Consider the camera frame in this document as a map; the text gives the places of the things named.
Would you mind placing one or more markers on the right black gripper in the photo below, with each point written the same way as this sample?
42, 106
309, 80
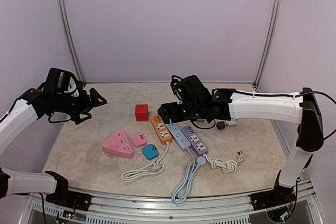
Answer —
172, 109

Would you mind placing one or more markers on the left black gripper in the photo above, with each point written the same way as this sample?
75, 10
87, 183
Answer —
85, 103

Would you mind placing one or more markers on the dark blue plug charger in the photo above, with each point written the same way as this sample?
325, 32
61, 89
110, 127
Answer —
221, 125

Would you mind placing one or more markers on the white cube plug adapter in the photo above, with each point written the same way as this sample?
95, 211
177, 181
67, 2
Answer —
231, 123

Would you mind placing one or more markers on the purple power strip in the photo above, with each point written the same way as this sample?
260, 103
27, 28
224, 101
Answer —
197, 145

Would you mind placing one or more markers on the light blue power strip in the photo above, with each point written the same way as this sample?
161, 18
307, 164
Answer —
178, 136

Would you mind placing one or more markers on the pink triangular socket base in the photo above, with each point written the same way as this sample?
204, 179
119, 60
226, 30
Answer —
118, 144

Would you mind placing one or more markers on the red cube plug adapter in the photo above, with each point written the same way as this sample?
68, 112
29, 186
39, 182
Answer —
142, 112

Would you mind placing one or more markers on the orange power strip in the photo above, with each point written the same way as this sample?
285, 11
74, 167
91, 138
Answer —
161, 130

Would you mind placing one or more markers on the pink square plug adapter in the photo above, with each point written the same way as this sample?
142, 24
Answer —
139, 140

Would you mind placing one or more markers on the blue square plug adapter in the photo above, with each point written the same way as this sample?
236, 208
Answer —
150, 152

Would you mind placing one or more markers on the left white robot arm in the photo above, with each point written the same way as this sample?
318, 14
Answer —
26, 110

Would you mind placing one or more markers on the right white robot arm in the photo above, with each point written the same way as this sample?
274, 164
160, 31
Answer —
298, 108

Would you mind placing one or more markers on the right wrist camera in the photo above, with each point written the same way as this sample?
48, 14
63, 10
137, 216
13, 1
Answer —
190, 89

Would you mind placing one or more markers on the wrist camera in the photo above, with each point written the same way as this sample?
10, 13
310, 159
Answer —
190, 89
60, 81

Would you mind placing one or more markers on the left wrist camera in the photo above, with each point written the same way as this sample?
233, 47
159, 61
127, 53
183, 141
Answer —
60, 81

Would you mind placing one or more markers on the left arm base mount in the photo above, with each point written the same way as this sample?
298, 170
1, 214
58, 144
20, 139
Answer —
68, 198

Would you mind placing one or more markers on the aluminium front frame rail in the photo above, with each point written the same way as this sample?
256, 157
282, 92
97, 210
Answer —
117, 208

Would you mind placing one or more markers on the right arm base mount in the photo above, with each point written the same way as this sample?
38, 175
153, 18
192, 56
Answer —
279, 195

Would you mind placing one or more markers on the left aluminium corner post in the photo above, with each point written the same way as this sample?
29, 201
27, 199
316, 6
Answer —
70, 40

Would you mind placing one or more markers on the aluminium corner post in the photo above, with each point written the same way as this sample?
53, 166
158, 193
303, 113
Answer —
70, 40
276, 4

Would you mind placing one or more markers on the right aluminium corner post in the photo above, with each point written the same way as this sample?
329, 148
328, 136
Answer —
276, 4

